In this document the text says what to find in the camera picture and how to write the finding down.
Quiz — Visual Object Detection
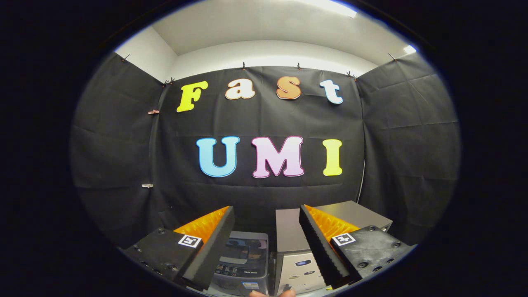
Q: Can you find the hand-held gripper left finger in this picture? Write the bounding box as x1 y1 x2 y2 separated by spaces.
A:
124 205 236 291

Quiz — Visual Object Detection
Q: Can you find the thin white wall cable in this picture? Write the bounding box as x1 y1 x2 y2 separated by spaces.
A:
356 159 366 203

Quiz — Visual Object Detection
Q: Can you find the black backdrop cloth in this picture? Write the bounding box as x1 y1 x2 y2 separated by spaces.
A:
70 52 460 248

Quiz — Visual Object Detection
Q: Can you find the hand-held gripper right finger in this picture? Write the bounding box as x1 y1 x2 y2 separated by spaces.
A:
299 204 415 289

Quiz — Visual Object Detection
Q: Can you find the row of small black clips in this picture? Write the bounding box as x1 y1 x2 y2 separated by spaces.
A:
121 52 399 85

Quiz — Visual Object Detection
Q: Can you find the grey metal cabinet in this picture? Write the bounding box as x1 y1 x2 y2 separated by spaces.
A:
274 201 393 296

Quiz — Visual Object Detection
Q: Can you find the dark glass washing machine lid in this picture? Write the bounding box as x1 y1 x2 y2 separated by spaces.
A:
223 237 269 267

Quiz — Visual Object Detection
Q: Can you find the grey washing machine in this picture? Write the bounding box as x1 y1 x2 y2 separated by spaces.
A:
212 231 273 296

